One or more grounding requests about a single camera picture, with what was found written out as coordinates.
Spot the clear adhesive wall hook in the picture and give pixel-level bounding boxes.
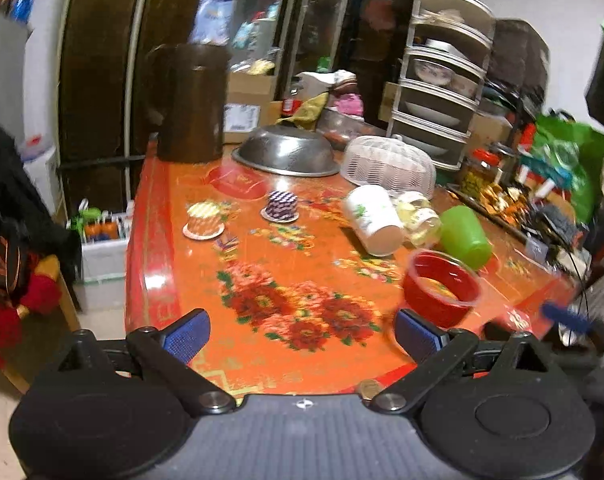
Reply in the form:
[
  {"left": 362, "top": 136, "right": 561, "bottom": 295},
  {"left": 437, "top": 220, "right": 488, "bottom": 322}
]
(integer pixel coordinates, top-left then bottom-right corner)
[{"left": 524, "top": 236, "right": 548, "bottom": 264}]

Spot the white tiered dish rack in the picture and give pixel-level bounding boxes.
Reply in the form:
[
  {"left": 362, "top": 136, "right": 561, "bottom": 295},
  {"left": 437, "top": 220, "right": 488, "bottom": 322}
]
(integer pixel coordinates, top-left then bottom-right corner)
[{"left": 387, "top": 0, "right": 496, "bottom": 171}]

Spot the steel colander bowl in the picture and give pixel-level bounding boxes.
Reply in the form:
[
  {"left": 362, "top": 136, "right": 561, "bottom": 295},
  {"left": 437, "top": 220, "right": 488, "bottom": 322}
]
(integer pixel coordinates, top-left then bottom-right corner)
[{"left": 231, "top": 125, "right": 340, "bottom": 178}]

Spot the silver refrigerator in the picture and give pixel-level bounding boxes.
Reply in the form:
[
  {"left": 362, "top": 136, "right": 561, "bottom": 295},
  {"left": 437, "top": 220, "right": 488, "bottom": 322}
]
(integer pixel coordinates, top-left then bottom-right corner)
[{"left": 0, "top": 12, "right": 29, "bottom": 145}]

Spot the red label soda bottle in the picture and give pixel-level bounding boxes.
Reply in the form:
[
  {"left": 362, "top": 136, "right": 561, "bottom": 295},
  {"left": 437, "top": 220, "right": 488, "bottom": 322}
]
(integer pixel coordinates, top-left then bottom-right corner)
[{"left": 281, "top": 76, "right": 303, "bottom": 118}]

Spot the purple polka dot cupcake liner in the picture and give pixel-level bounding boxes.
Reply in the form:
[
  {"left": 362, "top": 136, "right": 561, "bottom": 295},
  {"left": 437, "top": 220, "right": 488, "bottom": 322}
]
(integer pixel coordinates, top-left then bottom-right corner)
[{"left": 261, "top": 191, "right": 299, "bottom": 223}]

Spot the black jacket on chair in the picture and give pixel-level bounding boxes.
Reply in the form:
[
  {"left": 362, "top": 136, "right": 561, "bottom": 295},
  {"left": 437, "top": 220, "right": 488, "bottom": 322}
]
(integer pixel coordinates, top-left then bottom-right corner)
[{"left": 0, "top": 122, "right": 83, "bottom": 371}]

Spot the brown polka dot cupcake liner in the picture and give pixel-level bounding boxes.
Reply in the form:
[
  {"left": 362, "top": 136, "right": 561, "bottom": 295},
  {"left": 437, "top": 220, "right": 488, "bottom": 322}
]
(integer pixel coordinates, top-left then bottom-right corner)
[{"left": 181, "top": 200, "right": 225, "bottom": 242}]

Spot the green plastic cup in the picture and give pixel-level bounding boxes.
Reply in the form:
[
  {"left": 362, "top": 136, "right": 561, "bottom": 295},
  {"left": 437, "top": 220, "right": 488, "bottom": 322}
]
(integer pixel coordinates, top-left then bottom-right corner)
[{"left": 439, "top": 205, "right": 493, "bottom": 271}]

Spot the blue patterned white bowl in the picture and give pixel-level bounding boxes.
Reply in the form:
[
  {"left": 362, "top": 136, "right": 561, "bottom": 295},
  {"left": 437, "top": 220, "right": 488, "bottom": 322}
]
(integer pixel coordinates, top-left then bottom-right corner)
[{"left": 413, "top": 58, "right": 455, "bottom": 87}]

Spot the dark brown plastic pitcher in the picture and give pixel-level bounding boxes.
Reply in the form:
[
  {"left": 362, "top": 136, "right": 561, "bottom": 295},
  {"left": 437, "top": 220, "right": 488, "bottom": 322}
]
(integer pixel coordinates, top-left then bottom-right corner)
[{"left": 145, "top": 44, "right": 229, "bottom": 164}]

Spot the glass jar with red lid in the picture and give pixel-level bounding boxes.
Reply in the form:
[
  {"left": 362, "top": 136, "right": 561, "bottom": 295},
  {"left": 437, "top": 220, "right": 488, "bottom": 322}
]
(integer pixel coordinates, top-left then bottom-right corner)
[{"left": 458, "top": 148, "right": 500, "bottom": 200}]

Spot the cardboard box with label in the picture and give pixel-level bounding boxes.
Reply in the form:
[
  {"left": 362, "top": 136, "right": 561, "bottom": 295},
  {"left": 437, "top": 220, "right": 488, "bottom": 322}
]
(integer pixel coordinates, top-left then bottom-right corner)
[{"left": 224, "top": 72, "right": 281, "bottom": 144}]

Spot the clear cup with ribbon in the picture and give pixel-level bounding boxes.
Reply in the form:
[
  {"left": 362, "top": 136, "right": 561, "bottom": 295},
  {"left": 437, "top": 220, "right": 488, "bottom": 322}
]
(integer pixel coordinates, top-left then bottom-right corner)
[{"left": 392, "top": 191, "right": 442, "bottom": 248}]

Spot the white mesh food cover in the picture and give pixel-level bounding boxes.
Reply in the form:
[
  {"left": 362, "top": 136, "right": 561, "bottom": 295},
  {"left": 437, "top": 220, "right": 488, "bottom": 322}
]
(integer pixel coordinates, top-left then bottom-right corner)
[{"left": 340, "top": 136, "right": 436, "bottom": 198}]

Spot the white box on floor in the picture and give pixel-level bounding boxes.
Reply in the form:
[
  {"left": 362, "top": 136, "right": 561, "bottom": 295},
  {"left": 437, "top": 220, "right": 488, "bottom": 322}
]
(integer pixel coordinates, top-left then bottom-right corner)
[{"left": 20, "top": 134, "right": 62, "bottom": 216}]

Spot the blue white snack bag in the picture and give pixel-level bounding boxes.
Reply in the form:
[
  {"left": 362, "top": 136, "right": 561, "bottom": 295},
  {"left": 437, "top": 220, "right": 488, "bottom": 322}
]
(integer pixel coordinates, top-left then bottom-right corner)
[{"left": 188, "top": 0, "right": 236, "bottom": 47}]

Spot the white paper cup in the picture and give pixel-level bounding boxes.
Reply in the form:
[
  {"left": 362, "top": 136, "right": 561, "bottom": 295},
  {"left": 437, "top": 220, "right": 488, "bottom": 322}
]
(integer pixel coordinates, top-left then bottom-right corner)
[{"left": 342, "top": 184, "right": 404, "bottom": 257}]

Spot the steel pot with pink cloth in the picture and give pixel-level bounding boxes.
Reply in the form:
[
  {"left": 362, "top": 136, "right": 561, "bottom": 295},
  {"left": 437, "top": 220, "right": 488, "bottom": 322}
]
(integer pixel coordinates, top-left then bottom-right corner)
[{"left": 316, "top": 70, "right": 385, "bottom": 151}]

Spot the yellow green cloth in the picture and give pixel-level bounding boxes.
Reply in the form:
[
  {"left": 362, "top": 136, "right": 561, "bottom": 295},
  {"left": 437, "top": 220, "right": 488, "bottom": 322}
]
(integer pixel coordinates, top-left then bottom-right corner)
[{"left": 277, "top": 92, "right": 329, "bottom": 131}]

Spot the white crate with bottles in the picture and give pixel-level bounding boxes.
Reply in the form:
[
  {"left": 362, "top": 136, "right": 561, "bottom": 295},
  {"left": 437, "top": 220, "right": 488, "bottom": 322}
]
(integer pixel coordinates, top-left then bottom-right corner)
[{"left": 66, "top": 198, "right": 134, "bottom": 284}]

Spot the clear cup with red bands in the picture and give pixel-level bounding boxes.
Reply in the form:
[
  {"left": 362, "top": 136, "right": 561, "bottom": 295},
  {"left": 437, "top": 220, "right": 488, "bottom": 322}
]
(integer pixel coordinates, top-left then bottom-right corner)
[{"left": 403, "top": 249, "right": 482, "bottom": 328}]

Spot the metal tray of dried peels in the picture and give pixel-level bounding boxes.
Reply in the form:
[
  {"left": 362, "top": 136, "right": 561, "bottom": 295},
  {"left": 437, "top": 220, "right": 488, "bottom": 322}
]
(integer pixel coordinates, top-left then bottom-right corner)
[{"left": 446, "top": 184, "right": 587, "bottom": 247}]

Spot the green shopping bag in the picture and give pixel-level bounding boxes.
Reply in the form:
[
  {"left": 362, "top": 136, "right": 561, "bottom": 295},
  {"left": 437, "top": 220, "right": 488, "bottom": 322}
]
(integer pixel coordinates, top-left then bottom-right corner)
[{"left": 532, "top": 110, "right": 604, "bottom": 223}]

